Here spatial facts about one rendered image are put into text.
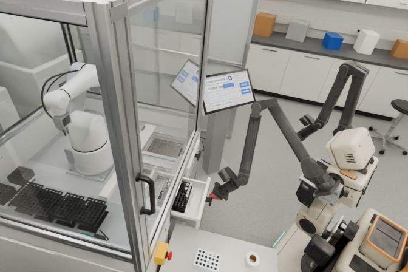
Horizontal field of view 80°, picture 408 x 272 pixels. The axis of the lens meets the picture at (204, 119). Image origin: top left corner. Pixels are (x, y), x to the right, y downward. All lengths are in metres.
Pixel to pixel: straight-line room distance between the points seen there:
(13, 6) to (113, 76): 0.20
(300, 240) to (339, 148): 1.08
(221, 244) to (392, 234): 0.91
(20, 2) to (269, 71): 3.77
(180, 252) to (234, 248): 0.29
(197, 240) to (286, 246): 0.88
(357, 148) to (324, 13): 3.49
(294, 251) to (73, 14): 2.03
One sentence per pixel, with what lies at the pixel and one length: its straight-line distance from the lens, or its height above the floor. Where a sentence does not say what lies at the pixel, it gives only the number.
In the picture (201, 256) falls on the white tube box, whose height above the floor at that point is 0.80.
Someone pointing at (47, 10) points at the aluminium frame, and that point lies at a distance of 0.52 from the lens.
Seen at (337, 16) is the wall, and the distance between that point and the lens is 4.66.
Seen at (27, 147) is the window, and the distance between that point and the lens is 0.85.
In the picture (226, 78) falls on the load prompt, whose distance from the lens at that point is 2.09.
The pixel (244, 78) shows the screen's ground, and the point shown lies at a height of 1.13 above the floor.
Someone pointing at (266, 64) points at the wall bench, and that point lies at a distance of 4.07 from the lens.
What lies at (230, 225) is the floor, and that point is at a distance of 2.45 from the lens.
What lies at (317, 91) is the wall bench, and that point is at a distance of 4.29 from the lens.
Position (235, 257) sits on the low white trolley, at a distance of 1.48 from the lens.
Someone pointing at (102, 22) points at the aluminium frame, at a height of 1.96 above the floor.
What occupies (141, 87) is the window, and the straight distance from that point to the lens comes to 0.66.
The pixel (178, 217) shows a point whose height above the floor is 0.87.
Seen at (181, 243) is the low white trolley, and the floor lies 0.76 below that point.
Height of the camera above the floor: 2.09
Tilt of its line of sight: 36 degrees down
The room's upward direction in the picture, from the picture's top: 6 degrees clockwise
